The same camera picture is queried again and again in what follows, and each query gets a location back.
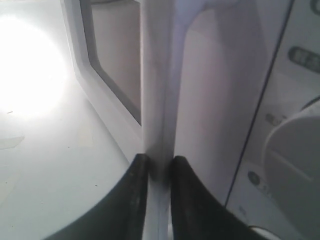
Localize white microwave door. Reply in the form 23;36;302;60
62;0;292;240

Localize white Midea microwave oven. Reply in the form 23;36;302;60
62;0;320;240

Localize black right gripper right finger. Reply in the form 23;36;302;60
170;156;260;240

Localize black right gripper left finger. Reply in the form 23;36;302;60
48;153;150;240

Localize upper white microwave knob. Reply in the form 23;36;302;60
263;98;320;198

